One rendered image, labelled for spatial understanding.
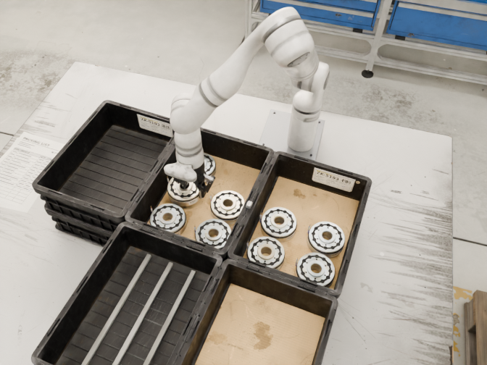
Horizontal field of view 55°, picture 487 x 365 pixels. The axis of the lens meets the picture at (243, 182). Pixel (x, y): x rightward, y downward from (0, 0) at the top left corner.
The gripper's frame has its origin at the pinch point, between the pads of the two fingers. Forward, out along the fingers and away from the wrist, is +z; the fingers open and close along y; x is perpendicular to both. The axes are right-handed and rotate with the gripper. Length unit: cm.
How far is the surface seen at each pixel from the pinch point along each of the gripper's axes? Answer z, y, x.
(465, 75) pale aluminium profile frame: 75, -90, -195
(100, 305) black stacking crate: 4.2, 8.5, 39.9
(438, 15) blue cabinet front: 39, -62, -194
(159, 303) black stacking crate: 4.3, -5.3, 33.8
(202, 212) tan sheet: 4.2, -4.0, 3.7
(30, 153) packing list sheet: 16, 69, -5
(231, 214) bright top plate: 1.5, -13.0, 2.7
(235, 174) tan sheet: 4.3, -7.8, -13.9
